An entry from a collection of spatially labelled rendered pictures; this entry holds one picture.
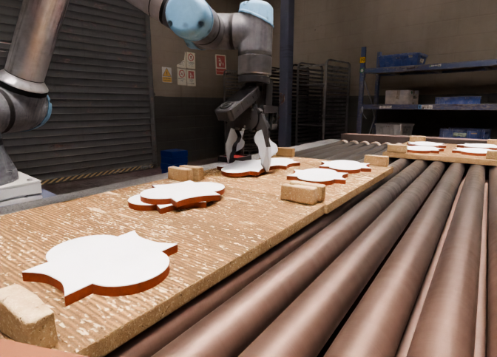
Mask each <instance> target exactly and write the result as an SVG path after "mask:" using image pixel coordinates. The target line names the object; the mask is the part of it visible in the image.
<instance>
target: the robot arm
mask: <svg viewBox="0 0 497 357"><path fill-rule="evenodd" d="M69 1H70V0H23V2H22V5H21V10H20V13H19V16H18V21H17V24H16V28H15V32H14V35H13V40H12V43H11V45H10V50H9V53H8V57H7V61H6V64H5V67H4V69H1V70H0V186H3V185H6V184H8V183H12V182H14V181H16V180H18V179H19V177H18V170H17V168H16V167H15V165H14V163H13V162H12V160H11V159H10V157H9V155H8V153H7V152H6V151H5V149H4V145H3V141H2V137H1V134H5V133H11V132H26V131H30V130H32V129H37V128H38V127H41V126H43V125H44V124H45V123H46V122H47V121H48V120H49V118H50V116H51V113H52V104H51V103H50V97H49V96H48V94H47V93H48V91H49V90H48V88H47V86H46V84H45V83H44V79H45V77H46V74H47V70H48V68H49V65H50V61H51V58H52V56H53V51H54V49H55V45H56V41H57V39H58V35H59V33H60V29H61V25H62V23H63V20H64V16H65V13H66V11H67V7H68V4H69ZM125 1H127V2H129V3H130V4H132V5H133V6H135V7H137V8H138V9H139V10H141V11H143V12H145V13H146V14H147V15H149V16H151V17H153V18H154V19H156V20H157V21H159V22H160V23H161V24H163V25H164V26H166V27H168V28H169V29H170V30H172V31H173V32H174V33H175V34H176V35H177V36H179V37H180V38H182V39H184V41H185V43H186V46H187V47H188V48H190V49H195V50H238V75H240V76H238V83H240V84H245V85H246V86H244V87H242V88H241V89H240V90H239V91H237V92H236V93H235V94H233V95H232V96H231V97H230V98H229V99H228V100H227V101H225V102H224V103H222V104H221V105H220V106H219V107H217V108H216V110H215V113H216V116H217V119H218V120H224V121H228V123H227V125H226V139H225V143H226V157H227V162H228V164H229V163H233V160H234V153H235V152H237V151H239V150H241V149H242V148H243V147H244V144H245V141H244V140H243V139H242V136H243V132H244V130H245V129H249V130H250V132H255V130H256V129H257V133H256V134H255V136H254V142H255V143H256V145H257V146H258V149H259V156H260V159H261V165H262V167H263V168H264V170H265V171H266V172H267V171H269V168H270V165H271V156H273V155H274V154H276V153H277V151H278V148H277V145H276V144H275V143H273V142H272V141H271V140H270V138H269V137H270V131H271V130H270V125H271V129H277V116H278V106H272V93H273V81H270V77H269V76H271V64H272V57H271V55H272V38H273V29H274V25H273V7H272V6H271V5H270V4H269V3H268V2H266V1H261V0H250V1H244V2H242V3H241V4H240V9H239V10H238V13H216V12H215V11H214V10H213V9H212V8H211V7H210V6H209V4H208V3H207V2H206V1H205V0H125ZM274 112H276V123H275V124H273V114H274ZM270 116H271V120H270Z"/></svg>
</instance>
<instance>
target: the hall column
mask: <svg viewBox="0 0 497 357"><path fill-rule="evenodd" d="M293 50H294V0H280V89H279V132H278V145H279V147H291V112H292V81H293Z"/></svg>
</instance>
